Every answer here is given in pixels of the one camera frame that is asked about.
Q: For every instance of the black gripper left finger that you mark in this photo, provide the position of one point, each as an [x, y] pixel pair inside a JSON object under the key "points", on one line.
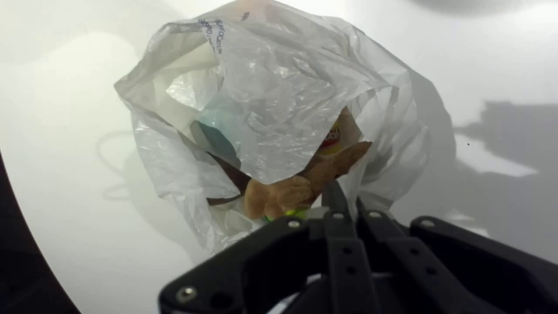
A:
{"points": [[290, 262]]}

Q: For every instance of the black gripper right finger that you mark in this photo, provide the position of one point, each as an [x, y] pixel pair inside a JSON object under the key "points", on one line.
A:
{"points": [[465, 267]]}

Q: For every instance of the lime green small bottle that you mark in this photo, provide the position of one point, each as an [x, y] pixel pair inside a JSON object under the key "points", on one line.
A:
{"points": [[289, 213]]}

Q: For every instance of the brown plush moose toy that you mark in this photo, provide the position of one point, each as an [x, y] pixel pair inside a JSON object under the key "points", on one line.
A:
{"points": [[308, 174]]}

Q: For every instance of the green cardboard box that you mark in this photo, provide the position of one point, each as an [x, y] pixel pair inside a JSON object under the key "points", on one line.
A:
{"points": [[219, 136]]}

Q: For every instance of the white plastic bag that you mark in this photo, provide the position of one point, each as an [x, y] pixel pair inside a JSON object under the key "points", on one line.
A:
{"points": [[273, 105]]}

